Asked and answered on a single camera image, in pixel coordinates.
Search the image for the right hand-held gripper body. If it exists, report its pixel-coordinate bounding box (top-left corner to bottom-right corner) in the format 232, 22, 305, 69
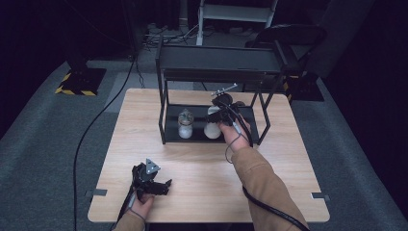
210, 83, 247, 128

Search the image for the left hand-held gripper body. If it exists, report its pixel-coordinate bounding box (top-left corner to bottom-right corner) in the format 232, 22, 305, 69
130, 158, 164, 197

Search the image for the white-lid jar of white powder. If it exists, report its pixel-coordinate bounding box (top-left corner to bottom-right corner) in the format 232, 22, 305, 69
203, 105, 226, 141

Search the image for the silver-lid glass jar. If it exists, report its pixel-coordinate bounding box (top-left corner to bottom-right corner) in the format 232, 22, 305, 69
177, 108, 195, 140

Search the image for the black metal shelf rack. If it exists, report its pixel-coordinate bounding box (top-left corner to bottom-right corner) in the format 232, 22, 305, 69
155, 35, 302, 146

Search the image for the person's right hand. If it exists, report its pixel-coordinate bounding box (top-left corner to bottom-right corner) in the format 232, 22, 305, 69
218, 115, 253, 154

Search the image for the person's left hand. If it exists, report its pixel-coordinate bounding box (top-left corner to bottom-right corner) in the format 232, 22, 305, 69
129, 192, 156, 221

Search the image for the grey tape marker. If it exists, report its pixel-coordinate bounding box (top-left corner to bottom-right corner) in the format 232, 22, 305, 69
310, 192, 331, 202
85, 189, 109, 197

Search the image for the black stand base, striped edge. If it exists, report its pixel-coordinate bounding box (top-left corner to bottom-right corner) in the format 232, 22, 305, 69
54, 66, 108, 97
282, 72, 325, 103

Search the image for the white step stool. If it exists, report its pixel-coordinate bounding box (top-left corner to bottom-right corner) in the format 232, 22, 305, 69
195, 0, 280, 46

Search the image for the grey curtain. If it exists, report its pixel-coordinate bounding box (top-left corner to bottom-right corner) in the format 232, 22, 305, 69
306, 0, 377, 79

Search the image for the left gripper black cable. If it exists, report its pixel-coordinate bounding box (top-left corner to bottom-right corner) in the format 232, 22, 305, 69
116, 184, 138, 226

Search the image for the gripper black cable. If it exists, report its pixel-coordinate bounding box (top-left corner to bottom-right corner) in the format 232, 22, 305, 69
223, 101, 311, 231
116, 184, 138, 226

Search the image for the long black floor cable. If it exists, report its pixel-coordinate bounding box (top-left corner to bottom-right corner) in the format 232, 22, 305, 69
72, 54, 138, 231

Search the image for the thin black floor cable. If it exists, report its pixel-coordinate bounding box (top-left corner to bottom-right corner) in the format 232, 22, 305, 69
135, 59, 147, 90

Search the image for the tangle of floor cables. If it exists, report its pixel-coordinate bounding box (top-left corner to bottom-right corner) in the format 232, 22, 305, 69
140, 22, 200, 50

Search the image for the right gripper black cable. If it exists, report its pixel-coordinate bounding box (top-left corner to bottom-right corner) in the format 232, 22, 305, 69
223, 101, 311, 231

